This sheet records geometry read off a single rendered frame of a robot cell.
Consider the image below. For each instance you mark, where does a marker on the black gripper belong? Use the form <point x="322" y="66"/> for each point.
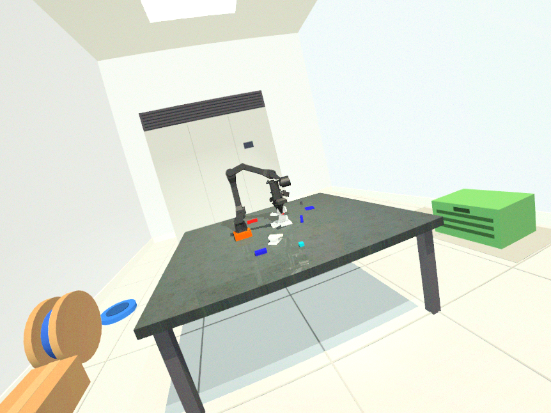
<point x="278" y="201"/>

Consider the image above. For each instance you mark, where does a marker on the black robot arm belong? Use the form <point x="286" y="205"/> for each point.
<point x="240" y="225"/>

